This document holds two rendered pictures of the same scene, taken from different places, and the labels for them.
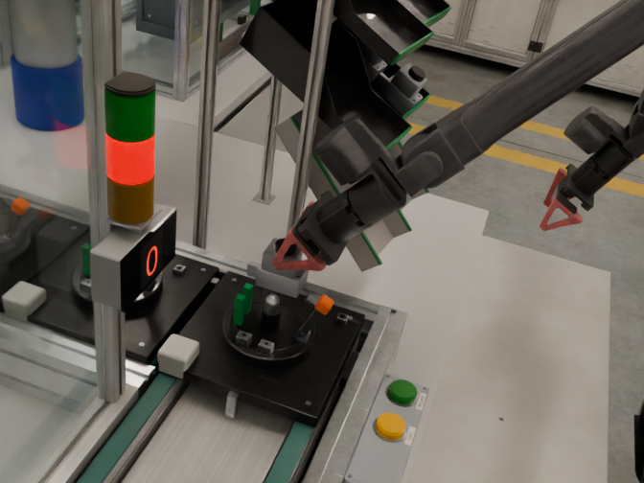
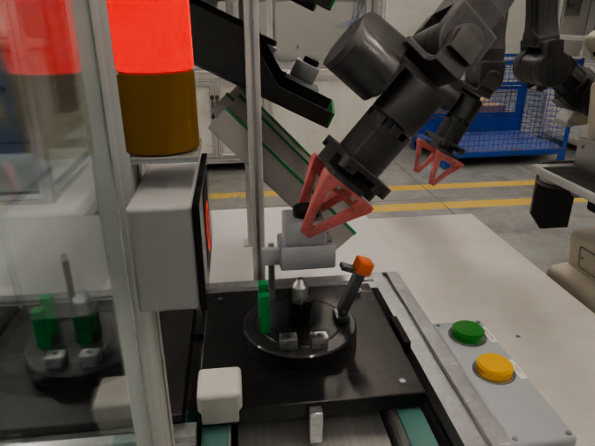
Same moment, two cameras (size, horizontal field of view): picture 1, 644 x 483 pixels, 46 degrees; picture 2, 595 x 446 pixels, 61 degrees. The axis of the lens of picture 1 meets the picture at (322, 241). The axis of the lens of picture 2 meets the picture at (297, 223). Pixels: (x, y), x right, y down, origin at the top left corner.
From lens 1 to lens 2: 59 cm
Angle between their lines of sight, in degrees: 22
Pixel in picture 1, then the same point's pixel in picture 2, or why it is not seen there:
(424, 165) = (466, 36)
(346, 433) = (462, 395)
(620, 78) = not seen: hidden behind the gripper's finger
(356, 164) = (390, 59)
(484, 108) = not seen: outside the picture
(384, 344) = (406, 301)
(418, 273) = (348, 257)
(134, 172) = (173, 42)
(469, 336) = (429, 286)
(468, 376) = (459, 314)
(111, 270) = (175, 233)
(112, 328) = (158, 369)
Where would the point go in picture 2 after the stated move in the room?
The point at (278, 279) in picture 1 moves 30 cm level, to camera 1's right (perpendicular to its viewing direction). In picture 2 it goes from (310, 250) to (520, 217)
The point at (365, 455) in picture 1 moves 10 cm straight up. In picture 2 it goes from (504, 408) to (520, 327)
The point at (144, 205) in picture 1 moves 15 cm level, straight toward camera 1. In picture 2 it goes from (192, 115) to (352, 169)
